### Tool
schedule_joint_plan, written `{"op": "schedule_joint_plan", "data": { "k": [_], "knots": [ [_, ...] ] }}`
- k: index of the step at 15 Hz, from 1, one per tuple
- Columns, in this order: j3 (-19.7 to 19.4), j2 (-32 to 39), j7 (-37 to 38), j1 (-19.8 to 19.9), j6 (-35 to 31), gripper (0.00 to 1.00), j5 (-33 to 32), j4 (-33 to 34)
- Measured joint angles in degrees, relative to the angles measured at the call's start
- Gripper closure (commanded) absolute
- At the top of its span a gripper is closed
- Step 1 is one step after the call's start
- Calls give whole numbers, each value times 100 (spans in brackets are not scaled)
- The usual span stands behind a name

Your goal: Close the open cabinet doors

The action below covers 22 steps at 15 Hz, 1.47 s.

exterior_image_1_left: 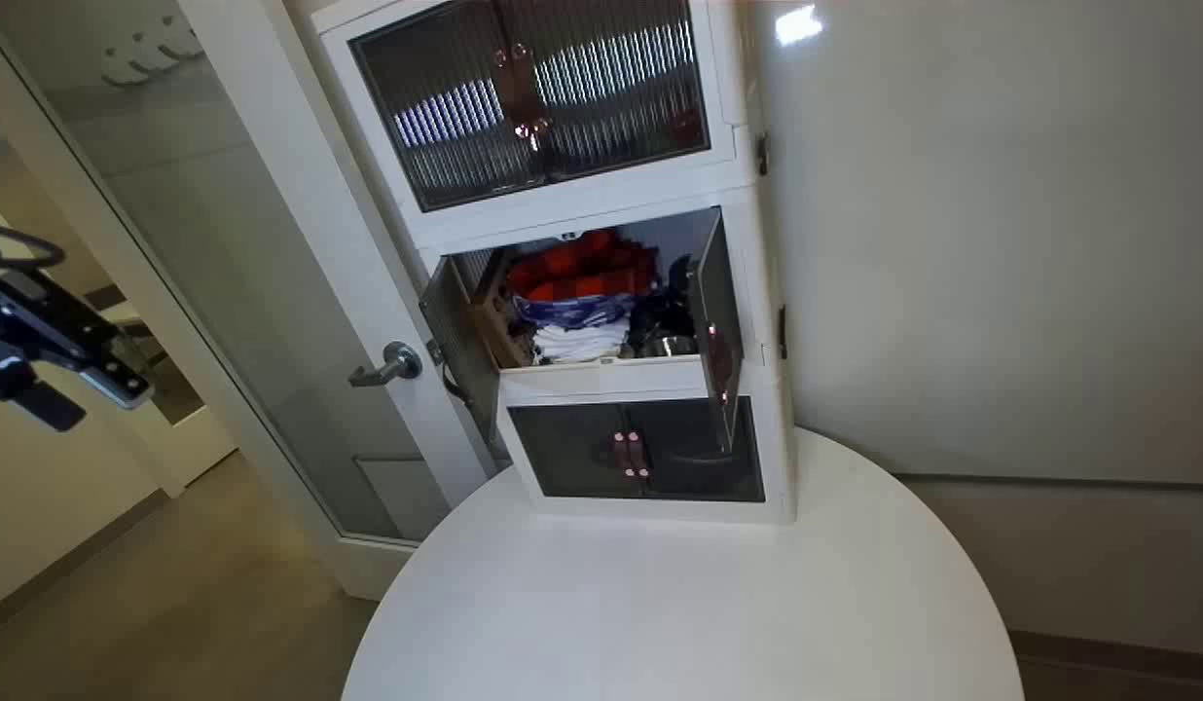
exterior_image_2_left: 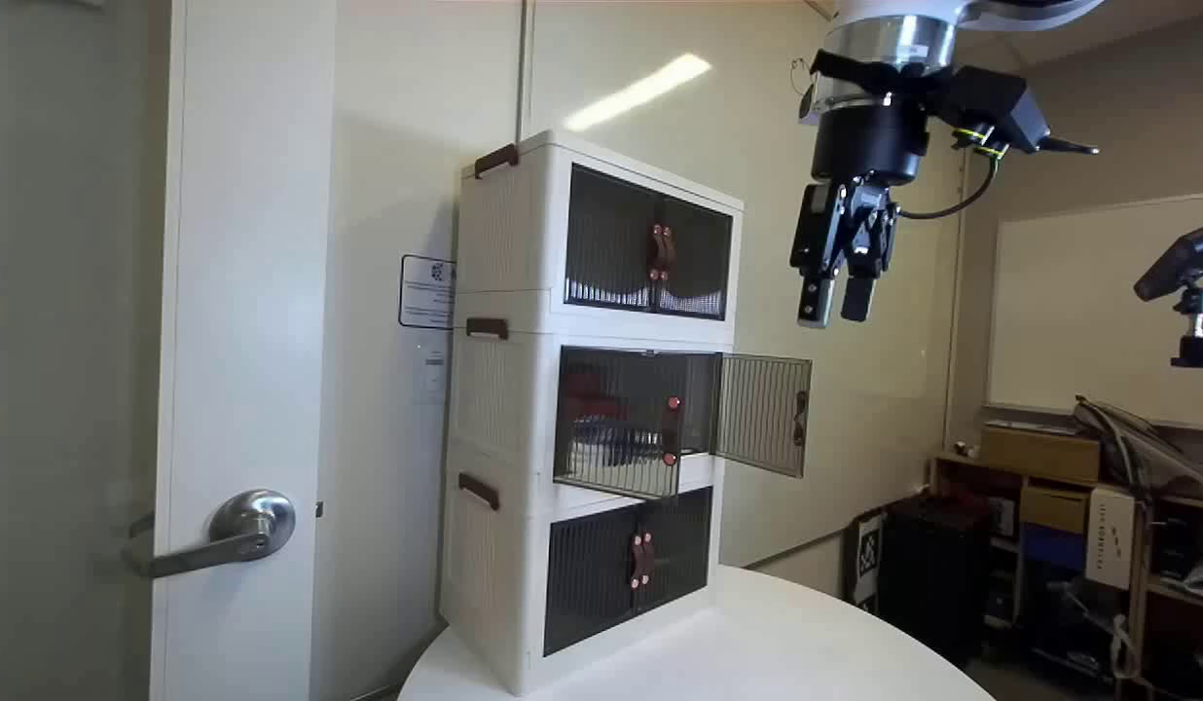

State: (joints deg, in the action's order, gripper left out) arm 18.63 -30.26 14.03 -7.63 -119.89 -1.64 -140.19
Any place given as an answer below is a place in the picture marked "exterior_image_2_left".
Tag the black camera on stand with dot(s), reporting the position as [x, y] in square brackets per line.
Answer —
[1187, 259]

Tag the brown cardboard box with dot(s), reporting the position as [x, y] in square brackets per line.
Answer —
[1042, 458]

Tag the white room door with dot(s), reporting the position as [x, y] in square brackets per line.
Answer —
[244, 326]

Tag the black equipment case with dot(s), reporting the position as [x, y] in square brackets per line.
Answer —
[936, 579]

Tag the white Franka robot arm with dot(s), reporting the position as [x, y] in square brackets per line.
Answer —
[898, 33]

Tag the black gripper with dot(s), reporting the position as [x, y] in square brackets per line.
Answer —
[871, 142]

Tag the white paper box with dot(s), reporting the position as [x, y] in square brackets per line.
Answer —
[1110, 535]

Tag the yellow box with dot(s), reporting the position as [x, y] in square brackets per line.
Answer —
[1053, 507]

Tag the wooden storage shelf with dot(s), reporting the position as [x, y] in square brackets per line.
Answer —
[1169, 609]

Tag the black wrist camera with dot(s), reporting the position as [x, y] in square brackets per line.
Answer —
[994, 111]

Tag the framed wall sign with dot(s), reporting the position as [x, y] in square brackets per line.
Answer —
[426, 292]

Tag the white stacked plastic cabinet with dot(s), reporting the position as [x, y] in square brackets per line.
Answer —
[496, 415]

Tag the board with printed tags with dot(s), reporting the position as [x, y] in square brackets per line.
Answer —
[866, 557]

